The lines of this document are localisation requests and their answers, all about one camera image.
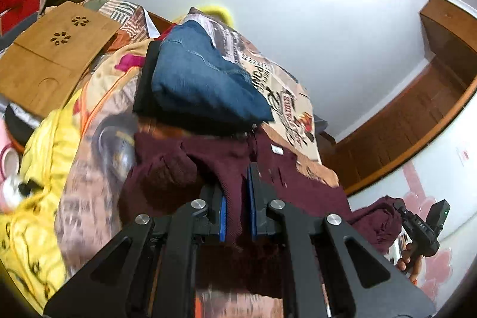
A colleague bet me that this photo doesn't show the pink heart sticker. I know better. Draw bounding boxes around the pink heart sticker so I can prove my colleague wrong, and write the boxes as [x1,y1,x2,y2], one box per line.
[402,161,454,304]

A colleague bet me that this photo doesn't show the folded blue jeans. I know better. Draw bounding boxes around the folded blue jeans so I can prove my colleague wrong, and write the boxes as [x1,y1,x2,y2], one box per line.
[151,20,277,125]

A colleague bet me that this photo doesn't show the bamboo lap desk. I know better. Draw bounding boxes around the bamboo lap desk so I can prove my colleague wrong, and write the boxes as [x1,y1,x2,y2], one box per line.
[0,1,124,118]

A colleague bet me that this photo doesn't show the white red label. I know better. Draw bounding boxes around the white red label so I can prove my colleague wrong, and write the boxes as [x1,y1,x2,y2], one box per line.
[456,146,472,167]

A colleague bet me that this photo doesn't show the printed bed blanket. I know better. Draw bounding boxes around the printed bed blanket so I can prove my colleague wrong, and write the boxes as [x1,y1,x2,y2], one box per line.
[54,0,340,318]

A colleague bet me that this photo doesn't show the person's right hand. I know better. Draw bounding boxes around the person's right hand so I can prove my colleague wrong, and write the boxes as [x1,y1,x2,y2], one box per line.
[396,243,424,283]

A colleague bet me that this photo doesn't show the yellow printed quilt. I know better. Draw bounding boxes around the yellow printed quilt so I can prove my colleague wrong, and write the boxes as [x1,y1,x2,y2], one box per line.
[0,89,95,316]

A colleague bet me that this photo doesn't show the wooden wardrobe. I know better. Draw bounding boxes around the wooden wardrobe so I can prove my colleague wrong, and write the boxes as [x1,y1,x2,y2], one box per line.
[320,0,477,318]

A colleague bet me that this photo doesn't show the wooden door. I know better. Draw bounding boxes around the wooden door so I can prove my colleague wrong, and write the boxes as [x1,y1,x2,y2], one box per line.
[328,55,477,196]

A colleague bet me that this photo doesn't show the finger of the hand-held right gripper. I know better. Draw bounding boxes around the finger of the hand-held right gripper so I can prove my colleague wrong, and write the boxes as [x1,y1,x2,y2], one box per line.
[393,202,411,226]

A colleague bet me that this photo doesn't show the red storage box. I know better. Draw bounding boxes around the red storage box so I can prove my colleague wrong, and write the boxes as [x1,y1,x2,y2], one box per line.
[0,0,41,36]

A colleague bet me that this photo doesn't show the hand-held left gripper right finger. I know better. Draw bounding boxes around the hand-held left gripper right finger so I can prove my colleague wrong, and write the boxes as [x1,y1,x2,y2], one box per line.
[247,162,437,318]

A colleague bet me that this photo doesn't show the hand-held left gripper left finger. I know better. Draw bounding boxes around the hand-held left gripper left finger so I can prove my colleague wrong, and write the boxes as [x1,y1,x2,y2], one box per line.
[43,186,228,318]

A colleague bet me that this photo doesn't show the pink cup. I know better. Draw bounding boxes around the pink cup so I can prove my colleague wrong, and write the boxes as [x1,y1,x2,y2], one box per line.
[0,120,24,214]

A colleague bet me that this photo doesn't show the maroon button shirt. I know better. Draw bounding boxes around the maroon button shirt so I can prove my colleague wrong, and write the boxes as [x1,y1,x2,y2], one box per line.
[118,124,405,298]

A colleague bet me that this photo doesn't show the yellow round object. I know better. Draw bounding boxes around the yellow round object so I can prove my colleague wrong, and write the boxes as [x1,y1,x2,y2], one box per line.
[193,3,234,25]

